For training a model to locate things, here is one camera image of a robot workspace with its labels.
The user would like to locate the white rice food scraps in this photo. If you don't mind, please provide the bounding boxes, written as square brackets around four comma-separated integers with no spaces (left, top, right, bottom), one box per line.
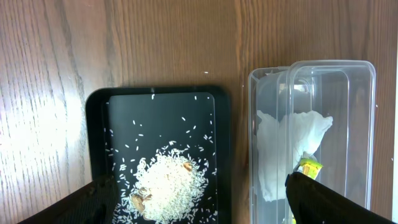
[104,93,218,224]

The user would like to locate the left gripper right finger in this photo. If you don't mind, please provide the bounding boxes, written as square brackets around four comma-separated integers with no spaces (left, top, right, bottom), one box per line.
[285,172,393,224]

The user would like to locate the yellow green snack wrapper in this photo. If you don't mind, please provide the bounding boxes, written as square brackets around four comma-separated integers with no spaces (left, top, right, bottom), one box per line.
[285,158,323,224]

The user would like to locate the clear plastic waste bin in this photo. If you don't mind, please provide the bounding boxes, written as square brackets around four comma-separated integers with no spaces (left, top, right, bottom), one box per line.
[249,60,376,223]

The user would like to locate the white napkin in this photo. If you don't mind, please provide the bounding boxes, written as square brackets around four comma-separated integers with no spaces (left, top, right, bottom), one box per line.
[256,110,333,202]

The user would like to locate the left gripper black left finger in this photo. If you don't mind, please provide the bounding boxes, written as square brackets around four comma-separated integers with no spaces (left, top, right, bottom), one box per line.
[21,175,118,224]

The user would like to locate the black food waste tray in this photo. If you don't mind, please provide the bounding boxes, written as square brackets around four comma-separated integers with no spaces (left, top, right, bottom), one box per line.
[86,86,232,223]

